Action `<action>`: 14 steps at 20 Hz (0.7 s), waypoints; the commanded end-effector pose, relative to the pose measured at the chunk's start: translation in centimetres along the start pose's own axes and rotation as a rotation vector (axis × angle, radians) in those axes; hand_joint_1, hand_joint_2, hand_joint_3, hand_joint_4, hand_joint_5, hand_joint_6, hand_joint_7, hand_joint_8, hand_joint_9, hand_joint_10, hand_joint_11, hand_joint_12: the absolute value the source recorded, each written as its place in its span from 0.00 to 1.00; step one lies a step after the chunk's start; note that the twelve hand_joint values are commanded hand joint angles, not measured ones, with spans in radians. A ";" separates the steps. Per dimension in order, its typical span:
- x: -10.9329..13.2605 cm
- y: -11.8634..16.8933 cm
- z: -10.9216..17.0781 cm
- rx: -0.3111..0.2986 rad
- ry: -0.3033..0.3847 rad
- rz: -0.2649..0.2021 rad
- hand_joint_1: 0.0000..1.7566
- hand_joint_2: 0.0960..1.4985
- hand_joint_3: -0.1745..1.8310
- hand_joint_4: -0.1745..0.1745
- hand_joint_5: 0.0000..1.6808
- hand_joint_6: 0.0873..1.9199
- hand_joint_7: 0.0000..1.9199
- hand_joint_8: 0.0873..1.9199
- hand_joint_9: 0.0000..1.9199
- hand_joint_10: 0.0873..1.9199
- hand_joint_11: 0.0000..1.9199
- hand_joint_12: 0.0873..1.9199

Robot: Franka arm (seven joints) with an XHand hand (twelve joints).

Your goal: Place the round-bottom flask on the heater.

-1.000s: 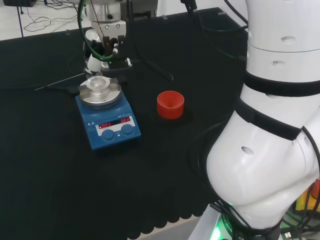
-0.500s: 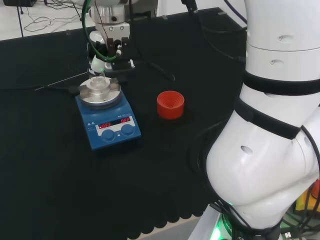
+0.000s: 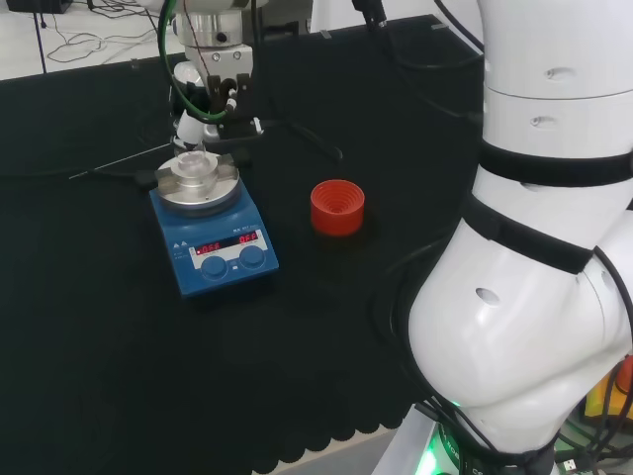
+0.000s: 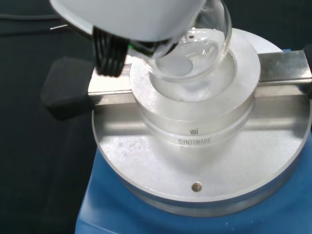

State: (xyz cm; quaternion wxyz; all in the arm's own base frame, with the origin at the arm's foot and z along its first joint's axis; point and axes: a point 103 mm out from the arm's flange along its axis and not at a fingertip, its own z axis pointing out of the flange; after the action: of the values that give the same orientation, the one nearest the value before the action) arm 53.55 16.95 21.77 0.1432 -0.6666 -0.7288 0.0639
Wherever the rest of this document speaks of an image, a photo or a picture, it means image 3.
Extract steel temperature probe thin cable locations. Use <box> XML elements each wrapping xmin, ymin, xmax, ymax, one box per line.
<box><xmin>68</xmin><ymin>142</ymin><xmax>175</xmax><ymax>181</ymax></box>

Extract black bench cloth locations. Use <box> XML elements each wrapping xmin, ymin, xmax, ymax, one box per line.
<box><xmin>0</xmin><ymin>13</ymin><xmax>489</xmax><ymax>475</ymax></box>

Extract clear glass round-bottom flask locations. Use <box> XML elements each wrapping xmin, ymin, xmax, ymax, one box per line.
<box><xmin>175</xmin><ymin>142</ymin><xmax>220</xmax><ymax>185</ymax></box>

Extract red stepped flask ring stand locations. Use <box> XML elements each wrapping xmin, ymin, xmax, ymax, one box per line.
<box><xmin>310</xmin><ymin>180</ymin><xmax>366</xmax><ymax>236</ymax></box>

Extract green cable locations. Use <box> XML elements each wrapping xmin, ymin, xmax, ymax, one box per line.
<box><xmin>156</xmin><ymin>0</ymin><xmax>234</xmax><ymax>121</ymax></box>

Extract thin black floor cables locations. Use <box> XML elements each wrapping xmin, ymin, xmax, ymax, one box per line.
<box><xmin>37</xmin><ymin>0</ymin><xmax>167</xmax><ymax>66</ymax></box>

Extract blue-base heater with steel plate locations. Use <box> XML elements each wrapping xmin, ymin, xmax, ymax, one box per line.
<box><xmin>148</xmin><ymin>152</ymin><xmax>281</xmax><ymax>300</ymax></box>

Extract yellow stop button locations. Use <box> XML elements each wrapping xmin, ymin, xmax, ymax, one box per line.
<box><xmin>583</xmin><ymin>353</ymin><xmax>633</xmax><ymax>423</ymax></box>

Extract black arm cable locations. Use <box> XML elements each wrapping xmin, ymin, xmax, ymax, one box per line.
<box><xmin>351</xmin><ymin>0</ymin><xmax>487</xmax><ymax>70</ymax></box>

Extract black box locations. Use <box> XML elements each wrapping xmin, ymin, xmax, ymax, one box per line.
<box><xmin>7</xmin><ymin>0</ymin><xmax>73</xmax><ymax>15</ymax></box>

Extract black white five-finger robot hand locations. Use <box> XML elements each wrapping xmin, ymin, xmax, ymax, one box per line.
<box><xmin>170</xmin><ymin>61</ymin><xmax>266</xmax><ymax>164</ymax></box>

